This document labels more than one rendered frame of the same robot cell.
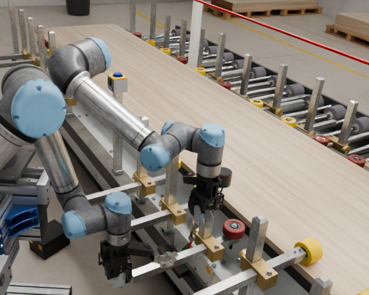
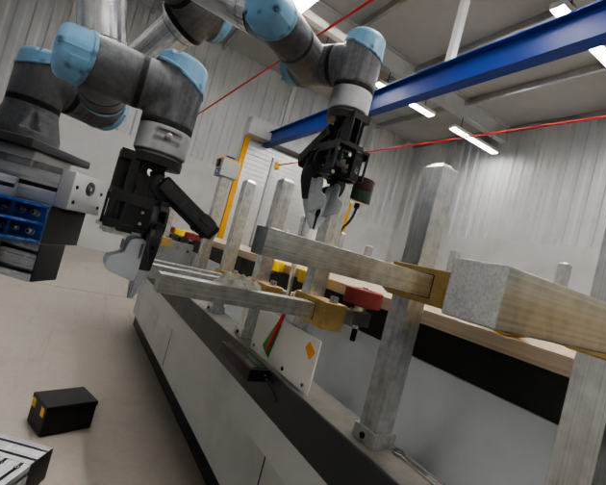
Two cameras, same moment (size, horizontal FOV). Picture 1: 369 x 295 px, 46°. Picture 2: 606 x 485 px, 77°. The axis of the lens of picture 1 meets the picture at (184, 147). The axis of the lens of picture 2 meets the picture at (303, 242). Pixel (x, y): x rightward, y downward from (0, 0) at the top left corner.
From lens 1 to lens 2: 1.07 m
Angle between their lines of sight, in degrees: 31
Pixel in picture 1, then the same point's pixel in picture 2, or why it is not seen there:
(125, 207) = (192, 63)
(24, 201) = (33, 195)
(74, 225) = (77, 30)
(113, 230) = (154, 107)
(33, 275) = not seen: hidden behind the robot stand
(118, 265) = (138, 200)
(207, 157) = (353, 65)
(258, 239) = (435, 205)
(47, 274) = not seen: hidden behind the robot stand
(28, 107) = not seen: outside the picture
